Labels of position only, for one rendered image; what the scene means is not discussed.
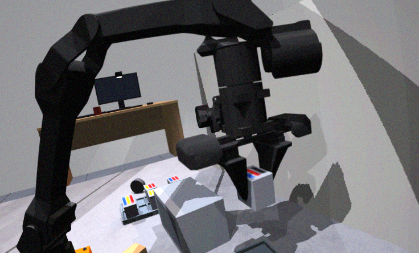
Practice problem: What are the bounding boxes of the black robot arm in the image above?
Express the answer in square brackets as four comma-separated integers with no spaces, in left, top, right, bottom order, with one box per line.
[17,0,323,253]

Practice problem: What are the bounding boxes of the tan rectangular block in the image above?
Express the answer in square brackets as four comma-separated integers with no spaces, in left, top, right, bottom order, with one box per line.
[123,243,148,253]

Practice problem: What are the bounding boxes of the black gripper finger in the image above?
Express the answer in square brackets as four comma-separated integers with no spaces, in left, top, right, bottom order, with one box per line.
[253,140,292,180]
[218,156,248,201]

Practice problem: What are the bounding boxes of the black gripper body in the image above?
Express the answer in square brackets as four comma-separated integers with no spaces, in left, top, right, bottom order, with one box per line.
[176,81,311,170]

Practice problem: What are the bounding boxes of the large grey flat panel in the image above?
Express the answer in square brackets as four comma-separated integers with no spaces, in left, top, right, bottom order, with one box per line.
[257,0,419,253]

